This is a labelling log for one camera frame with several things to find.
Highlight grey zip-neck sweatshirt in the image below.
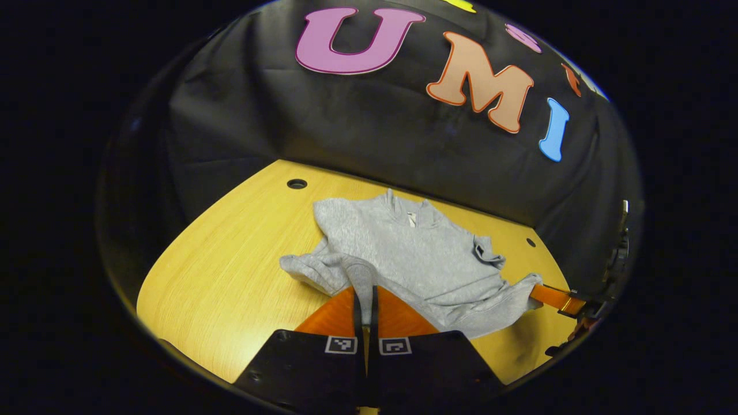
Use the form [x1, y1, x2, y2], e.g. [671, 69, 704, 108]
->
[280, 189, 544, 339]

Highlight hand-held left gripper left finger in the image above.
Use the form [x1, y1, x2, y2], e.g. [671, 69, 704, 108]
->
[234, 286, 368, 412]

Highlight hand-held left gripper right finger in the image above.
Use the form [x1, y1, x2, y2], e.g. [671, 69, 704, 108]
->
[369, 285, 506, 409]

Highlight black backdrop cloth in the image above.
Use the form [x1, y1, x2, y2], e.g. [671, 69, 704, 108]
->
[98, 0, 644, 300]

